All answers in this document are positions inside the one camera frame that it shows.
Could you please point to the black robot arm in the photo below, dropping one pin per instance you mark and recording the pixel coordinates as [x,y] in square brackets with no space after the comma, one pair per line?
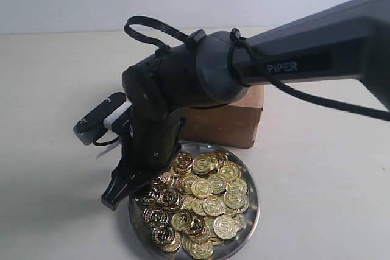
[199,70]

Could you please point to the brown cardboard slotted box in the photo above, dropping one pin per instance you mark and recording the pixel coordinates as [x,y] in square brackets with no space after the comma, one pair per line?
[233,125]

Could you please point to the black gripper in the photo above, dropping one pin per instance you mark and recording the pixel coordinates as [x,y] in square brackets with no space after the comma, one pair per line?
[147,150]

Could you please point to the round steel plate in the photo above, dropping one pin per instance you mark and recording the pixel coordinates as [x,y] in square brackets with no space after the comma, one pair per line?
[192,217]

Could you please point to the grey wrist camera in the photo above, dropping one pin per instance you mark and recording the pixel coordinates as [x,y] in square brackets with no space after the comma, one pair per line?
[102,118]

